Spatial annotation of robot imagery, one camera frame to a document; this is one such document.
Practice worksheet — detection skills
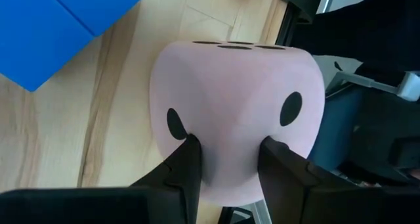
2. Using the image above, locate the large blue toy brick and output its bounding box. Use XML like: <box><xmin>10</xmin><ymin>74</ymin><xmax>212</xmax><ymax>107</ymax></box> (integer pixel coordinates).
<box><xmin>0</xmin><ymin>0</ymin><xmax>152</xmax><ymax>93</ymax></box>

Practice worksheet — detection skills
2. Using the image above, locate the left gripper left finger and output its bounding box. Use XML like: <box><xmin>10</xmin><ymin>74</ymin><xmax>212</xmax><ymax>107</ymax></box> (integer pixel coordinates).
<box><xmin>130</xmin><ymin>133</ymin><xmax>203</xmax><ymax>224</ymax></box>

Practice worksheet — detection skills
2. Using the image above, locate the silver aluminium profile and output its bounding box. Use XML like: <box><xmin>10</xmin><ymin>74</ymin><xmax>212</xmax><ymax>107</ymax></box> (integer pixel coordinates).
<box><xmin>326</xmin><ymin>70</ymin><xmax>420</xmax><ymax>102</ymax></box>

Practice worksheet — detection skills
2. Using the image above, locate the pink foam die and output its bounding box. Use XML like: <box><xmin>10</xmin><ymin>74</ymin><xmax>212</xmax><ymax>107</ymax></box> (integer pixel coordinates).
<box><xmin>149</xmin><ymin>39</ymin><xmax>326</xmax><ymax>208</ymax></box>

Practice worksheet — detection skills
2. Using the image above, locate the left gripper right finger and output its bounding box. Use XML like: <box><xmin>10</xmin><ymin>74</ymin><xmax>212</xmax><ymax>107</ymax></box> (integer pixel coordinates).
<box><xmin>257</xmin><ymin>135</ymin><xmax>322</xmax><ymax>224</ymax></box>

